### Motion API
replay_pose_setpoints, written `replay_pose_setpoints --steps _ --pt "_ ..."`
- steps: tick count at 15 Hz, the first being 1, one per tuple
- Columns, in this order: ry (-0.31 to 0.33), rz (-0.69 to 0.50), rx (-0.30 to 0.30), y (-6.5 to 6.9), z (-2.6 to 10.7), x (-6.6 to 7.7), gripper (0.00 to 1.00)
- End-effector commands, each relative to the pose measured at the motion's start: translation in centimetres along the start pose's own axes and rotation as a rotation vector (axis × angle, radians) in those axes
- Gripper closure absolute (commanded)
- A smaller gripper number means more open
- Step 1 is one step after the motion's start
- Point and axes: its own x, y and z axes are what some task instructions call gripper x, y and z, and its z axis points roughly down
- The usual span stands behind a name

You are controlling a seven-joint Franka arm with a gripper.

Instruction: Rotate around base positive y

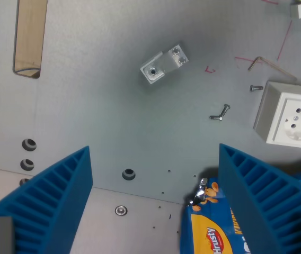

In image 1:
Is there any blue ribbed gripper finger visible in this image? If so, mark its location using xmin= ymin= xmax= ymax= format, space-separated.
xmin=218 ymin=143 xmax=301 ymax=254
xmin=0 ymin=145 xmax=94 ymax=254

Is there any blue Hrusty snack bag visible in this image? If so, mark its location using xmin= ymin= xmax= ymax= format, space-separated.
xmin=178 ymin=161 xmax=301 ymax=254

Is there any flush steel table bolt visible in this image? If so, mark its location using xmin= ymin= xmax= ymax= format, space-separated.
xmin=114 ymin=205 xmax=128 ymax=217

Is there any bronze hex allen key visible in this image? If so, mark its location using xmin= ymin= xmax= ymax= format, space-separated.
xmin=247 ymin=55 xmax=298 ymax=81

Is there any white wall power socket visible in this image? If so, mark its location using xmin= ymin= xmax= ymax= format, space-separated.
xmin=253 ymin=80 xmax=301 ymax=151

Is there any aluminium bracket block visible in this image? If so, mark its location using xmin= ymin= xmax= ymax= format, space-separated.
xmin=140 ymin=43 xmax=189 ymax=85

